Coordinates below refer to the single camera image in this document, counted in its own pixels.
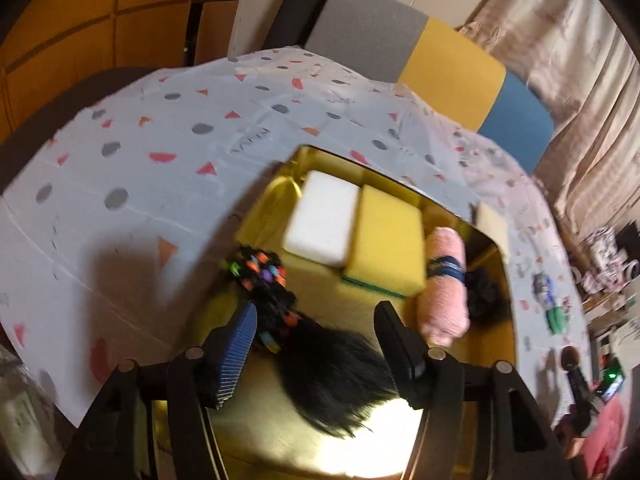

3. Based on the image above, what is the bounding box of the green small item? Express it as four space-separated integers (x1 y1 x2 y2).
545 305 568 335

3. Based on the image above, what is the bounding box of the yellow sponge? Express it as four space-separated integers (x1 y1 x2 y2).
341 184 426 301

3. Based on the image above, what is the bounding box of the grey yellow blue chair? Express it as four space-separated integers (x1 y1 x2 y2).
305 0 555 173

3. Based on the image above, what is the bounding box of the patterned light blue tablecloth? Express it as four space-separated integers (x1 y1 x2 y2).
0 47 588 428

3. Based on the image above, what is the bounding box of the gold metal tin box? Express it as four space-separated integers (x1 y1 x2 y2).
150 145 518 480

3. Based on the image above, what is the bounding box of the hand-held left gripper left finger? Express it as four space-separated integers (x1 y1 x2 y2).
55 301 259 480

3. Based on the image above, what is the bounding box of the white sponge block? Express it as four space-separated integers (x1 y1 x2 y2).
282 170 361 267

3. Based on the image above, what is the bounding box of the floral cloth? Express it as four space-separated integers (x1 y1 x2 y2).
575 227 640 292

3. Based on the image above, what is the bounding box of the small green blue toy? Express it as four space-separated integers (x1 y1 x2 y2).
531 271 557 308

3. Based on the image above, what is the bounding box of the orange wooden cabinet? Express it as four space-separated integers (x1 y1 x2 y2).
0 0 251 147

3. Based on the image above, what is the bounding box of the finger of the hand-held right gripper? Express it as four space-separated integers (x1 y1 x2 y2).
561 365 595 436

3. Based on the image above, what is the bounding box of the pink towel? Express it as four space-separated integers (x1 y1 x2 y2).
416 226 471 346

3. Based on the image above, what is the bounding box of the black scrunchie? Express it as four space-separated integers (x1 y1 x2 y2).
462 266 503 328

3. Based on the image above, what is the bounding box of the black beaded hair piece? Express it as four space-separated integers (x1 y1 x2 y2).
222 245 401 438

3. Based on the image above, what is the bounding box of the cream square cloth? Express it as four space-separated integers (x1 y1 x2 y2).
475 202 511 263

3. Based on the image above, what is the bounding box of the person's right forearm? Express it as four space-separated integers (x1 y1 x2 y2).
575 400 632 480

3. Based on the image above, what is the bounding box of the black rolled mat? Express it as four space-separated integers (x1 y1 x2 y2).
262 0 343 51

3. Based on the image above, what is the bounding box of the beige patterned curtain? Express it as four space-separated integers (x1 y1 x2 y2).
460 0 640 241

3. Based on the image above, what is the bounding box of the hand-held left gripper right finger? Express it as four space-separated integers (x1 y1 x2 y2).
374 301 571 480

